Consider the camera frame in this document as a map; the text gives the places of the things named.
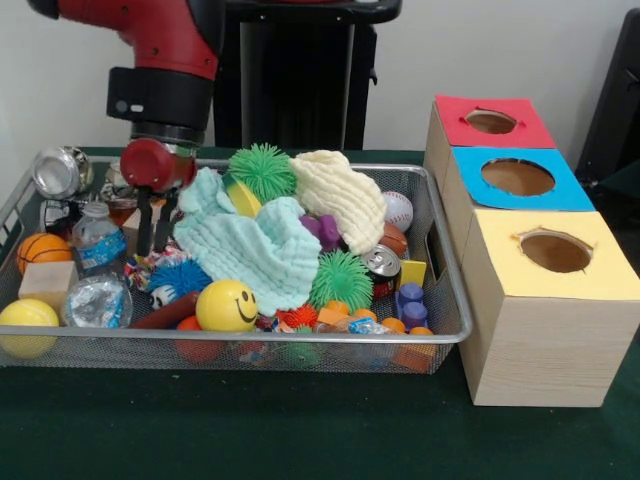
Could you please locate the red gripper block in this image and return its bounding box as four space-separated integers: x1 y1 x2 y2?
119 138 199 258

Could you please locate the mint green cloth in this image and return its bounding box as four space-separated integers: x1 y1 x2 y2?
172 167 322 317

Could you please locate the crushed silver drink can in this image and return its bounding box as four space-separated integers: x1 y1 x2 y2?
32 146 95 199

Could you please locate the cream waffle cloth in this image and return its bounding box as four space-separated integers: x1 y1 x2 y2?
289 149 387 255

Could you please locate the shallow clear mesh bin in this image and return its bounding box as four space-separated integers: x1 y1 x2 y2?
0 154 476 374

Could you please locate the wooden three-hole box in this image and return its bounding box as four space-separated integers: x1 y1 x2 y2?
423 94 640 407

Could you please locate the blue spiky ball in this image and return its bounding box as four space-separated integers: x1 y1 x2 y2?
147 258 214 310

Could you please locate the smooth yellow ball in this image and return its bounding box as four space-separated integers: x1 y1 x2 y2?
195 279 259 333

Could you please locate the orange basketball toy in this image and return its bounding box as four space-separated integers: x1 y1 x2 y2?
16 232 74 275

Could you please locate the green spiky ball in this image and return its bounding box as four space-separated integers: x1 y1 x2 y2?
227 143 299 204
308 249 375 314

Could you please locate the yellow tennis ball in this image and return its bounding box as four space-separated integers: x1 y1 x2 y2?
0 298 60 359

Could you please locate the brown football toy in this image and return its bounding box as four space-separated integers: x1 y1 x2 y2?
379 223 409 259

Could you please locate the white baseball toy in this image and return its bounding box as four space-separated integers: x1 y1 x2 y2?
382 191 415 232

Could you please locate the dark green table cloth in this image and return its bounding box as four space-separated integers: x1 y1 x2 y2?
0 145 640 480

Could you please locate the black upright stand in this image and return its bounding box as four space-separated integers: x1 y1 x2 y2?
574 8 640 176

